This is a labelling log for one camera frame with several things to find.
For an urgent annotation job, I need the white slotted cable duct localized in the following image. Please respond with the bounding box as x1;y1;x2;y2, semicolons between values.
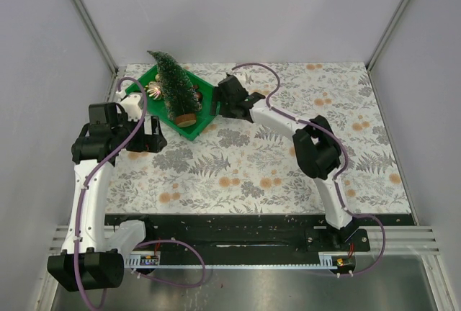
125;248;356;271

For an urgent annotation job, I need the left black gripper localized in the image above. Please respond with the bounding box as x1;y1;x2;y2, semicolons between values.
112;112;166;153

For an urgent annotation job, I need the dark brown ball ornament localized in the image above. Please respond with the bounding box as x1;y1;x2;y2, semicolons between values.
195;91;203;102

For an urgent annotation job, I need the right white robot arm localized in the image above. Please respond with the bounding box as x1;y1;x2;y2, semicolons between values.
210;74;370;253

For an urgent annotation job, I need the aluminium rail profile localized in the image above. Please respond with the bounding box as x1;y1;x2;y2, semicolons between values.
48;225;440;256

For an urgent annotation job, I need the right aluminium frame post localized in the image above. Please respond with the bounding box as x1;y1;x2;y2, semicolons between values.
365;0;433;73

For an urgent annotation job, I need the aluminium frame post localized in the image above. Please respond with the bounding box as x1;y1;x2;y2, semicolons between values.
53;0;120;78
365;0;433;73

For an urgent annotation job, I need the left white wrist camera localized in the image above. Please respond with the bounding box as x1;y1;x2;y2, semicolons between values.
115;90;144;122

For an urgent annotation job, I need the silver gold ribbed ornament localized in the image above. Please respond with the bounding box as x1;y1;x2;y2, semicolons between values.
145;81;164;101

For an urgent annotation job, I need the small frosted christmas tree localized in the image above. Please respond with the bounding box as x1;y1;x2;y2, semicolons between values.
148;50;201;128

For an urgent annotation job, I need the green plastic tray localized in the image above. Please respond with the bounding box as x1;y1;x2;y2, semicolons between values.
126;65;219;142

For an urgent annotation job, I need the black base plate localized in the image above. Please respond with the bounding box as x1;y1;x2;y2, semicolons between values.
104;214;413;253

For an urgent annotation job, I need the floral patterned table mat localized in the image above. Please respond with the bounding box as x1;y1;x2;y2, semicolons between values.
106;62;411;214

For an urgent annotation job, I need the left aluminium frame post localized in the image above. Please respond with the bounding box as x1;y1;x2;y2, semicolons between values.
53;0;120;78

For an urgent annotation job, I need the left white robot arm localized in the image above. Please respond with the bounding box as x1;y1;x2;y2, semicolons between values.
47;102;167;292

